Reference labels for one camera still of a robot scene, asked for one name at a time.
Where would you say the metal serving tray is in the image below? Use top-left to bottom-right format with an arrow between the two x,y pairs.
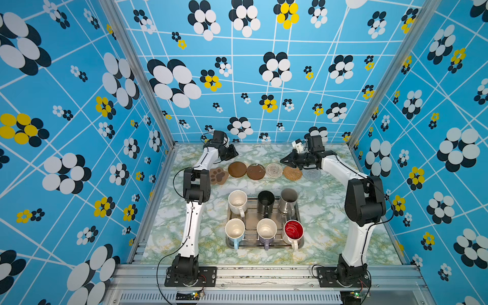
226,197 -> 304,250

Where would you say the aluminium corner post left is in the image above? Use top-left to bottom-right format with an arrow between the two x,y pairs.
98,0 -> 176,149

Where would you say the white mug purple handle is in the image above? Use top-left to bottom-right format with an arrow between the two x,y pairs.
256,218 -> 278,251

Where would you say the white ceramic mug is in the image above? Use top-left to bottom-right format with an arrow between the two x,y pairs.
228,190 -> 248,217

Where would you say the blue woven round coaster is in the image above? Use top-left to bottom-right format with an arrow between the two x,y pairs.
302,169 -> 322,180

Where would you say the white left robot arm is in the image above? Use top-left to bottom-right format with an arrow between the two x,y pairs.
171,130 -> 238,281

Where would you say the aluminium corner post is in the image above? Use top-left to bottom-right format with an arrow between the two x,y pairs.
348,0 -> 442,151
98,0 -> 176,149

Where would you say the paw print cork coaster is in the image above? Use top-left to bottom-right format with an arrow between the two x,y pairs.
210,167 -> 229,185

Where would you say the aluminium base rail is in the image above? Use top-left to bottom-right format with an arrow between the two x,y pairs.
103,264 -> 435,304

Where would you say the white mug blue handle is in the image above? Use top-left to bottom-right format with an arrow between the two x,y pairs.
225,219 -> 245,250

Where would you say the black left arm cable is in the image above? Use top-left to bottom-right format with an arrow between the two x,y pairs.
155,236 -> 191,305

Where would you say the multicolour woven round coaster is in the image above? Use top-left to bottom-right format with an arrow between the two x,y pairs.
266,163 -> 283,179

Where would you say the dark brown round wooden coaster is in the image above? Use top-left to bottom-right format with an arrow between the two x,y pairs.
228,161 -> 247,178

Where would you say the tan rattan round coaster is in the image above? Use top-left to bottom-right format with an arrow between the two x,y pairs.
283,166 -> 302,181

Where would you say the black metal mug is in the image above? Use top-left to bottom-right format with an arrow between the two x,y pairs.
257,191 -> 275,219

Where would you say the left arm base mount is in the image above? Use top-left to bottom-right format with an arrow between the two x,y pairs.
164,266 -> 217,287

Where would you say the stainless steel mug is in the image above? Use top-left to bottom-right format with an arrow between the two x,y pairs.
278,188 -> 298,219

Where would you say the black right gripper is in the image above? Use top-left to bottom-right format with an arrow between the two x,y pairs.
280,150 -> 314,170

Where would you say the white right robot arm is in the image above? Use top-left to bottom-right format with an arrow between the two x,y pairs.
280,135 -> 386,286

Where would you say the red interior white mug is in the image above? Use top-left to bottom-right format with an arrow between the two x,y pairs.
282,220 -> 304,251

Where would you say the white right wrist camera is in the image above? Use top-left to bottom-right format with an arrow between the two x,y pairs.
292,139 -> 304,153

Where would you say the aluminium corner post right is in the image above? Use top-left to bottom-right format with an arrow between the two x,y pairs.
348,0 -> 442,151

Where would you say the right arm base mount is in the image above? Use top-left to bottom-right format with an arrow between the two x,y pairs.
314,264 -> 371,288

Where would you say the rusty brown round coaster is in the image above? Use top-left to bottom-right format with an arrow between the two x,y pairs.
247,163 -> 266,180

